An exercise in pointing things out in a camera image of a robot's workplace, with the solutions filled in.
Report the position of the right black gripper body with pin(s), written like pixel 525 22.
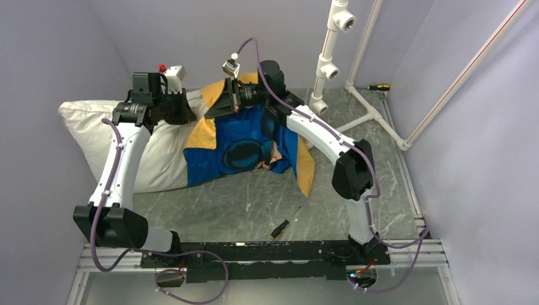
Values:
pixel 235 95

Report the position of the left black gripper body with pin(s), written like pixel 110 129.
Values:
pixel 176 110

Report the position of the white pillow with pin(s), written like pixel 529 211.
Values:
pixel 156 161

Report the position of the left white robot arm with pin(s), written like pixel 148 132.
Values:
pixel 108 220

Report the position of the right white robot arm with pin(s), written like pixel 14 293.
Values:
pixel 281 118

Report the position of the black yellow screwdriver on table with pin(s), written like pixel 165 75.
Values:
pixel 277 231

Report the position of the screwdriver at back right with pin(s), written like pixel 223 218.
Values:
pixel 380 88

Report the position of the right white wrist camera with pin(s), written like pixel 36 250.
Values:
pixel 231 66

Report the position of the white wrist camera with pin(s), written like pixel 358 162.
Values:
pixel 172 78
pixel 231 66

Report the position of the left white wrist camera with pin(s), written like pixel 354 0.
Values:
pixel 172 78

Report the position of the white PVC pipe frame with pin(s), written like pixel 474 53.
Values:
pixel 427 51

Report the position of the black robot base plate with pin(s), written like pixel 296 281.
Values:
pixel 260 260

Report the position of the aluminium rail frame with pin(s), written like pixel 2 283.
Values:
pixel 426 254

